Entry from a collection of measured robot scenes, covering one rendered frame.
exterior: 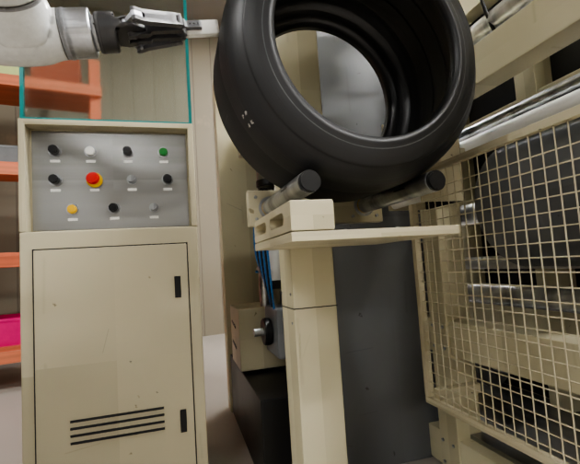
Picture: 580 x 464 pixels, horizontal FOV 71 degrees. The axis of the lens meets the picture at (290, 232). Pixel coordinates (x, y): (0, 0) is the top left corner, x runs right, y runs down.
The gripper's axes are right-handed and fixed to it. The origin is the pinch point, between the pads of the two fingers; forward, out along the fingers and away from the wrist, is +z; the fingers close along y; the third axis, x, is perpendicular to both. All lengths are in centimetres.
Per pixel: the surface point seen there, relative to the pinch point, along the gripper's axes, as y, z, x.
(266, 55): -12.2, 8.6, 12.8
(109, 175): 69, -30, 11
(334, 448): 27, 18, 104
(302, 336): 27, 15, 73
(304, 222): -9.7, 10.0, 43.9
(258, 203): 24.8, 10.0, 34.8
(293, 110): -12.0, 11.5, 23.5
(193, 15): 370, 59, -235
